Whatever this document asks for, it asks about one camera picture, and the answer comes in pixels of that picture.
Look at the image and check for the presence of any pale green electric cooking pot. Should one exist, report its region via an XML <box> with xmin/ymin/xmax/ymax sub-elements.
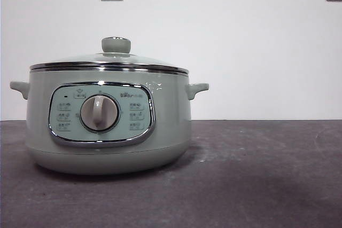
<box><xmin>9</xmin><ymin>67</ymin><xmax>210</xmax><ymax>176</ymax></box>

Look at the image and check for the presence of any glass lid with green knob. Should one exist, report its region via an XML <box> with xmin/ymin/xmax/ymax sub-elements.
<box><xmin>29</xmin><ymin>36</ymin><xmax>189</xmax><ymax>74</ymax></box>

